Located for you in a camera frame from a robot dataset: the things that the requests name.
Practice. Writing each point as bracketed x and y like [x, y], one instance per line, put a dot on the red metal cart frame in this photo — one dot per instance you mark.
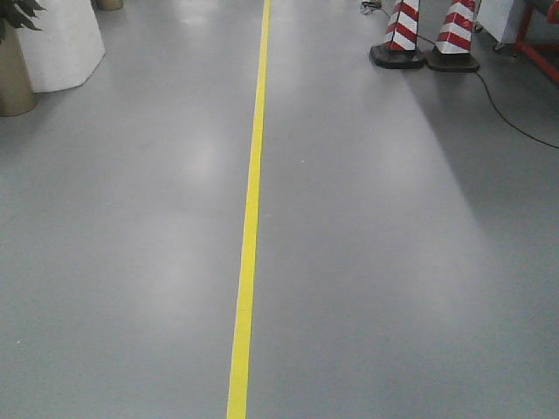
[536, 52]

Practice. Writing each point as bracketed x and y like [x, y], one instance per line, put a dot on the right red white traffic cone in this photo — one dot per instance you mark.
[452, 48]

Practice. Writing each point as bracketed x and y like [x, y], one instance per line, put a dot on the left red white traffic cone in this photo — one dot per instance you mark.
[399, 49]

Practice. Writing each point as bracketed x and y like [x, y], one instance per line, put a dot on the gold planter pot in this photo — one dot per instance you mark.
[17, 96]

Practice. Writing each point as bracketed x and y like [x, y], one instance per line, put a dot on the white angular pedestal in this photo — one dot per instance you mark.
[65, 49]

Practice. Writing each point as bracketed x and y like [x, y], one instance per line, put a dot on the red white traffic cone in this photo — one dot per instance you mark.
[399, 49]
[452, 48]

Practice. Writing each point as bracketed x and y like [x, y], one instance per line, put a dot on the green potted plant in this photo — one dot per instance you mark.
[18, 14]

